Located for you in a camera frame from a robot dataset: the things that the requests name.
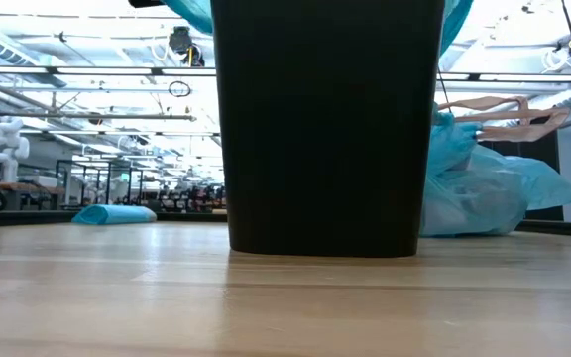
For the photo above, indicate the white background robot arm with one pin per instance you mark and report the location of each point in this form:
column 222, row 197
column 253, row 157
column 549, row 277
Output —
column 7, row 144

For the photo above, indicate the black plastic trash bin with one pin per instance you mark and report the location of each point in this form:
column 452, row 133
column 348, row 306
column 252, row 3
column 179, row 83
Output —
column 325, row 149

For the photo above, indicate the black metal rack frame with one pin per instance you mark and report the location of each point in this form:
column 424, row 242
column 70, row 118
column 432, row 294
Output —
column 92, row 162

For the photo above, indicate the wooden background table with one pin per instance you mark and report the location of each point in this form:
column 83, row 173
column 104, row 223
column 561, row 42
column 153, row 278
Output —
column 33, row 188

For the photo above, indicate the grey ceiling pipe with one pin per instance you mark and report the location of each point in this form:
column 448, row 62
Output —
column 92, row 117

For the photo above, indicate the blue plastic trash bag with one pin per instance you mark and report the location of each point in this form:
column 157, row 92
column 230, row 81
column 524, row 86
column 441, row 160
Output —
column 196, row 12

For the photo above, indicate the black table frame rail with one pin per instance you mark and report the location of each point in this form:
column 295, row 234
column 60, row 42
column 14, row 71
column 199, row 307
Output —
column 18, row 218

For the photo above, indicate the blue trash bag roll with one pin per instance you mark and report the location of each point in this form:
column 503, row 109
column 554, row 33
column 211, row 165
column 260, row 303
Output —
column 117, row 214

